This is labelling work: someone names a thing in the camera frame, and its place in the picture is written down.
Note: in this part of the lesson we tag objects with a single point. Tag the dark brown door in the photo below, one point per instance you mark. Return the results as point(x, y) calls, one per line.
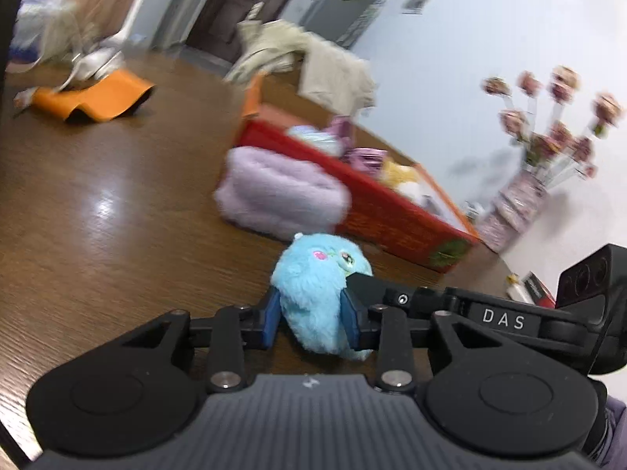
point(230, 10)

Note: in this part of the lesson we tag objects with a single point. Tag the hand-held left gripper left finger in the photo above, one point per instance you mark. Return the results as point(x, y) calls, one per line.
point(272, 317)

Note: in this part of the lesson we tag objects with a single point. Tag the white plastic bag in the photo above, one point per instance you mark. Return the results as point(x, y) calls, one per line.
point(93, 61)

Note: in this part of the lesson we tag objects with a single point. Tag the pink packet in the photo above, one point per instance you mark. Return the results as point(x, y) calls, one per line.
point(365, 159)

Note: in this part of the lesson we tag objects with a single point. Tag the pastel plush toy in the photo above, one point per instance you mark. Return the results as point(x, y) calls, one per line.
point(313, 139)

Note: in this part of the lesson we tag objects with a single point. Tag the grey refrigerator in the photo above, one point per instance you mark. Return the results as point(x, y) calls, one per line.
point(343, 10)

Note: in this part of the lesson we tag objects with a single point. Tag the small white bottle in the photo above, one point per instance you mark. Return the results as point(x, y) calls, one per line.
point(471, 211)

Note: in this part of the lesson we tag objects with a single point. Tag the pink flower bouquet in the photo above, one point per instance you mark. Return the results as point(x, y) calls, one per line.
point(558, 137)

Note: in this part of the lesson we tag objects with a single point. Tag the white and yellow plush toy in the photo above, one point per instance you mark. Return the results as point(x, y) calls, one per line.
point(406, 181)

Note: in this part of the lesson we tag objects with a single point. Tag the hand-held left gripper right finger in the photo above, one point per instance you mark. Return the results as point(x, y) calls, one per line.
point(350, 320)

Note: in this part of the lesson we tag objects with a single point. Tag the beige coat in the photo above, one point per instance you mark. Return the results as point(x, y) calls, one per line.
point(333, 68)

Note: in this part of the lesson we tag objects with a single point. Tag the purple plush pouch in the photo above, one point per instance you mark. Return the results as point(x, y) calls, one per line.
point(279, 191)

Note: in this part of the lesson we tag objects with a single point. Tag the red and orange cardboard box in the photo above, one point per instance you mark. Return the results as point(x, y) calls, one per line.
point(387, 215)

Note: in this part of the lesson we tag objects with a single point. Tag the black and red small box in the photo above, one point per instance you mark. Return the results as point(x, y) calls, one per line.
point(539, 293)

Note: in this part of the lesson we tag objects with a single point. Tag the pink patterned vase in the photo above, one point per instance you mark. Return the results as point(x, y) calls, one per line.
point(514, 210)

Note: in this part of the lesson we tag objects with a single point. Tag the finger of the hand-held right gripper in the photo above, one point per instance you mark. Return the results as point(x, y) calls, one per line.
point(372, 290)

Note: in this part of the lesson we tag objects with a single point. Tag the blue plush toy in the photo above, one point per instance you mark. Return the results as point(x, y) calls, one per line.
point(308, 298)

